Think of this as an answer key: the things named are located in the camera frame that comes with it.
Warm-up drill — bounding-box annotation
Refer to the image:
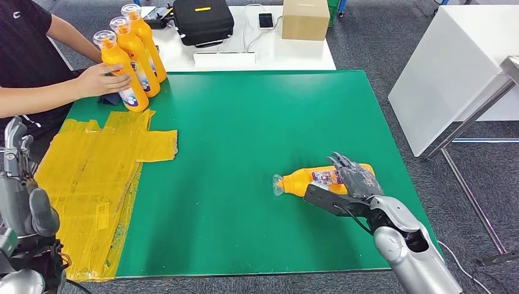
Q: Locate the person's right hand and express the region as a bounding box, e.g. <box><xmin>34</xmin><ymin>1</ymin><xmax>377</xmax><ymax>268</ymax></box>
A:
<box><xmin>75</xmin><ymin>62</ymin><xmax>133</xmax><ymax>99</ymax></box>

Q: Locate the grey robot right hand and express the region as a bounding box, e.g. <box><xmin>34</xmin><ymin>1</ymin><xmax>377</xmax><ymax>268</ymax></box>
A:
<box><xmin>326</xmin><ymin>152</ymin><xmax>384</xmax><ymax>200</ymax></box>

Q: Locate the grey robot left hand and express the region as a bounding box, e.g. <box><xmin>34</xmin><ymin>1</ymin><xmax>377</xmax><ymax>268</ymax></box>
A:
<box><xmin>0</xmin><ymin>116</ymin><xmax>61</xmax><ymax>238</ymax></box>

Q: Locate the orange detergent bottle clear cap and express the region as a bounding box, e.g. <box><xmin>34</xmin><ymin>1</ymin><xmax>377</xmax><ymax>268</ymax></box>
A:
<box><xmin>92</xmin><ymin>29</ymin><xmax>150</xmax><ymax>113</ymax></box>
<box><xmin>121</xmin><ymin>3</ymin><xmax>168</xmax><ymax>84</ymax></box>
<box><xmin>272</xmin><ymin>163</ymin><xmax>376</xmax><ymax>198</ymax></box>
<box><xmin>109</xmin><ymin>16</ymin><xmax>161</xmax><ymax>99</ymax></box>

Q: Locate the dark blue folding stand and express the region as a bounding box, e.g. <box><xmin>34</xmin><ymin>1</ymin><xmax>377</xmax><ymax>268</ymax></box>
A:
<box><xmin>97</xmin><ymin>92</ymin><xmax>122</xmax><ymax>107</ymax></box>

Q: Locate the yellow tape patch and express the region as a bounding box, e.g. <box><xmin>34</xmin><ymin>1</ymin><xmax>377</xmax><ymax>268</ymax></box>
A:
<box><xmin>34</xmin><ymin>108</ymin><xmax>179</xmax><ymax>283</ymax></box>

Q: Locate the person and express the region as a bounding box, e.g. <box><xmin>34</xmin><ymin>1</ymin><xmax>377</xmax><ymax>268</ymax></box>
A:
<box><xmin>0</xmin><ymin>0</ymin><xmax>82</xmax><ymax>163</ymax></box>

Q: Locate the black handheld device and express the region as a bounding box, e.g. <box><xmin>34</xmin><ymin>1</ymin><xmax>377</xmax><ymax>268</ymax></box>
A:
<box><xmin>143</xmin><ymin>6</ymin><xmax>176</xmax><ymax>30</ymax></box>

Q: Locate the green table mat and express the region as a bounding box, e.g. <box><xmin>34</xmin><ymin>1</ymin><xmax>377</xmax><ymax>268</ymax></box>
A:
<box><xmin>64</xmin><ymin>69</ymin><xmax>445</xmax><ymax>279</ymax></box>

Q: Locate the black carrying case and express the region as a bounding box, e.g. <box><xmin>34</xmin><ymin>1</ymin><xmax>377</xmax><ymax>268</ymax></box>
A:
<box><xmin>173</xmin><ymin>0</ymin><xmax>236</xmax><ymax>48</ymax></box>

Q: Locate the white long box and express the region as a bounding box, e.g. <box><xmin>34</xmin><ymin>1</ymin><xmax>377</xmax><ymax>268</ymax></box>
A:
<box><xmin>193</xmin><ymin>51</ymin><xmax>257</xmax><ymax>68</ymax></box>

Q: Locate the large white side table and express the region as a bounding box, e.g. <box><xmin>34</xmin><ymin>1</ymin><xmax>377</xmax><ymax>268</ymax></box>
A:
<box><xmin>387</xmin><ymin>4</ymin><xmax>519</xmax><ymax>158</ymax></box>

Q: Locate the cardboard box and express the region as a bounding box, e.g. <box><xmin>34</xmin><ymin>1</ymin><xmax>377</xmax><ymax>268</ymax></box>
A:
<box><xmin>282</xmin><ymin>0</ymin><xmax>331</xmax><ymax>42</ymax></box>

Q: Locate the green crate stack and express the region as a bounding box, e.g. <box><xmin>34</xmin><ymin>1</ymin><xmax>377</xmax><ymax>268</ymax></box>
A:
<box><xmin>326</xmin><ymin>0</ymin><xmax>340</xmax><ymax>28</ymax></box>

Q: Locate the black smartphone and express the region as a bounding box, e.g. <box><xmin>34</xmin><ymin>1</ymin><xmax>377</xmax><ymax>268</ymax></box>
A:
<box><xmin>258</xmin><ymin>13</ymin><xmax>275</xmax><ymax>31</ymax></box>

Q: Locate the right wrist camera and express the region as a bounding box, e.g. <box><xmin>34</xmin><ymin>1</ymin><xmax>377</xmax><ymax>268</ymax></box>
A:
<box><xmin>303</xmin><ymin>183</ymin><xmax>372</xmax><ymax>218</ymax></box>

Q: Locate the white floor cable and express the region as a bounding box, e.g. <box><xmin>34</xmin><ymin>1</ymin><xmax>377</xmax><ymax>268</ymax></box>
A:
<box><xmin>437</xmin><ymin>241</ymin><xmax>493</xmax><ymax>294</ymax></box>

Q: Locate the steel frame stand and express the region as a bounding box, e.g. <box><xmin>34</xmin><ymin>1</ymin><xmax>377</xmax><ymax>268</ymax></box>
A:
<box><xmin>421</xmin><ymin>56</ymin><xmax>519</xmax><ymax>268</ymax></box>

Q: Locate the white charging cable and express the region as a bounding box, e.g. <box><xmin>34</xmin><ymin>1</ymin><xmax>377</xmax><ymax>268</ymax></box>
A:
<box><xmin>241</xmin><ymin>4</ymin><xmax>285</xmax><ymax>53</ymax></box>

